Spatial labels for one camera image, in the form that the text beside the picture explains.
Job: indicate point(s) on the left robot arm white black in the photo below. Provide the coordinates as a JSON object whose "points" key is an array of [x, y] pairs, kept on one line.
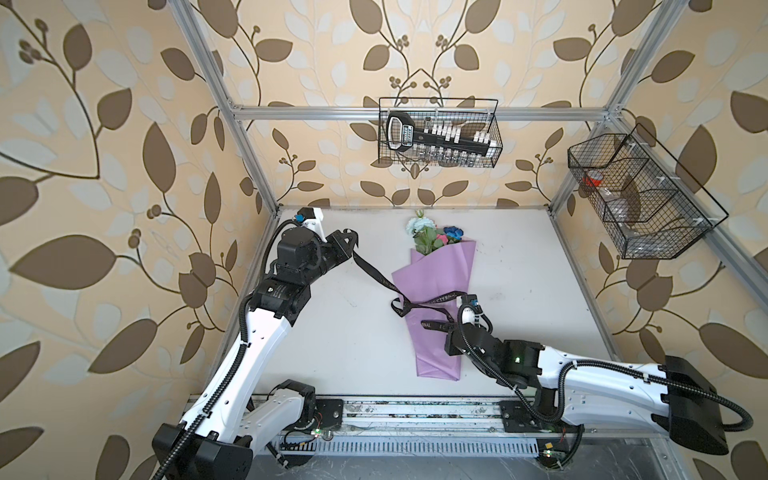
{"points": [[265, 317]]}

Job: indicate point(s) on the pale green fake flower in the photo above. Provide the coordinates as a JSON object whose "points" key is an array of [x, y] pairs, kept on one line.
{"points": [[419, 223]]}

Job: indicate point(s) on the right black wire basket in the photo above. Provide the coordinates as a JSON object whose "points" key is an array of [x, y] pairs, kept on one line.
{"points": [[677, 210]]}

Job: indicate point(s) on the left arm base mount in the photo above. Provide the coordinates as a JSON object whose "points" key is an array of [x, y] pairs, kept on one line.
{"points": [[323, 414]]}

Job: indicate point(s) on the back black wire basket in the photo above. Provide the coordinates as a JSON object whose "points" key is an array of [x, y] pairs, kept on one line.
{"points": [[440, 105]]}

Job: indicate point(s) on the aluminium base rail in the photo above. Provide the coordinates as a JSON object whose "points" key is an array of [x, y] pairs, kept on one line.
{"points": [[382, 416]]}

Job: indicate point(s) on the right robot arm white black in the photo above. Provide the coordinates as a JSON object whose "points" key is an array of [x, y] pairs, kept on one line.
{"points": [[558, 388]]}

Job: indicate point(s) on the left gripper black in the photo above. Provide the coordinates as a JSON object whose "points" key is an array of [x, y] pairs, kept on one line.
{"points": [[341, 251]]}

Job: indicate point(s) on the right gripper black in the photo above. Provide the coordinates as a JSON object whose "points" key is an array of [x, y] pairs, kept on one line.
{"points": [[449, 346]]}

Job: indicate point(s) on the black socket tool set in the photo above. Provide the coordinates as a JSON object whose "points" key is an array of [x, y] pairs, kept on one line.
{"points": [[415, 133]]}

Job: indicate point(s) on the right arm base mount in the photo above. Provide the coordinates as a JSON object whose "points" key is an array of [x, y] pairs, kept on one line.
{"points": [[516, 419]]}

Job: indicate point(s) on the black wire basket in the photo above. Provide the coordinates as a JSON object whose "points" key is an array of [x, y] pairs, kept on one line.
{"points": [[440, 105], [677, 210]]}

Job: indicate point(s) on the blue fake rose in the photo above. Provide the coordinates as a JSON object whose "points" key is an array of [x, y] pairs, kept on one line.
{"points": [[453, 234]]}

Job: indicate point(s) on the red capped clear bottle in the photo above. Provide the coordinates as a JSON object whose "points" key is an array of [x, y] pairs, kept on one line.
{"points": [[615, 203]]}

